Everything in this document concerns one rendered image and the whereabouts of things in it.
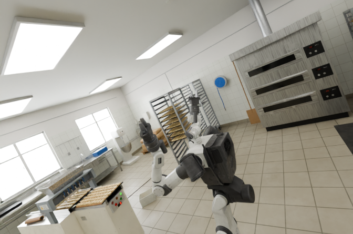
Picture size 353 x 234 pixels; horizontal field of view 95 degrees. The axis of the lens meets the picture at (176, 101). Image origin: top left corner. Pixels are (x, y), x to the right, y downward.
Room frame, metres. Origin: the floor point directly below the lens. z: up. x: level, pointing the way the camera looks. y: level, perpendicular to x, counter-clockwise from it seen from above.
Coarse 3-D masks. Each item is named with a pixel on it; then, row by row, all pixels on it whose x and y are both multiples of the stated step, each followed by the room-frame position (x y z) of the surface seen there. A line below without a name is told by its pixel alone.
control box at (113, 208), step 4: (116, 196) 2.11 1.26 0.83; (120, 196) 2.16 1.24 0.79; (124, 196) 2.22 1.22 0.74; (112, 200) 2.05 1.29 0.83; (116, 200) 2.09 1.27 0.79; (120, 200) 2.14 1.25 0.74; (120, 204) 2.11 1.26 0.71; (112, 208) 2.01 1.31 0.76; (116, 208) 2.04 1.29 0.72; (112, 212) 2.01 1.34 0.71
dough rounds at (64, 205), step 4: (76, 192) 2.68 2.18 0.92; (80, 192) 2.63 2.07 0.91; (84, 192) 2.52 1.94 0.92; (72, 196) 2.61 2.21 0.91; (76, 196) 2.51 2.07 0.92; (80, 196) 2.43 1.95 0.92; (68, 200) 2.49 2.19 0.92; (72, 200) 2.41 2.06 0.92; (76, 200) 2.39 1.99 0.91; (64, 204) 2.42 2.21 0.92; (68, 204) 2.35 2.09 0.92; (72, 204) 2.33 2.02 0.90; (60, 208) 2.34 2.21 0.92; (64, 208) 2.30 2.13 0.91; (68, 208) 2.25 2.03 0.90
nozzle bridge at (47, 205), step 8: (80, 176) 2.54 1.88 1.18; (88, 176) 2.70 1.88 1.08; (96, 176) 2.72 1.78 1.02; (72, 184) 2.46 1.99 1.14; (80, 184) 2.55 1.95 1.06; (96, 184) 2.77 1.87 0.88; (72, 192) 2.37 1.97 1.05; (40, 200) 2.22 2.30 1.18; (48, 200) 2.08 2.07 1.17; (56, 200) 2.22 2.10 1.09; (64, 200) 2.25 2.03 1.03; (40, 208) 2.18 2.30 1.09; (48, 208) 2.10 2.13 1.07; (56, 208) 2.11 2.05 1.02; (48, 216) 2.14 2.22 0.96
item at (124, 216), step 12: (84, 216) 2.16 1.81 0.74; (96, 216) 2.06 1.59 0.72; (108, 216) 1.97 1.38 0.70; (120, 216) 2.08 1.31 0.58; (132, 216) 2.22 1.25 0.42; (84, 228) 2.22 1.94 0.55; (96, 228) 2.12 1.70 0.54; (108, 228) 2.02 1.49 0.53; (120, 228) 2.01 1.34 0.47; (132, 228) 2.15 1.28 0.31
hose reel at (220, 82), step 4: (220, 76) 4.88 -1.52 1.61; (216, 80) 4.96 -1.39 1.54; (220, 80) 4.90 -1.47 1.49; (224, 80) 4.83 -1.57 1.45; (216, 84) 4.98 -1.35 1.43; (220, 84) 4.92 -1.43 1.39; (224, 84) 4.85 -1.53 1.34; (220, 88) 4.98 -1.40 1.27; (220, 96) 5.05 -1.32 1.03; (224, 108) 5.07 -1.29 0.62
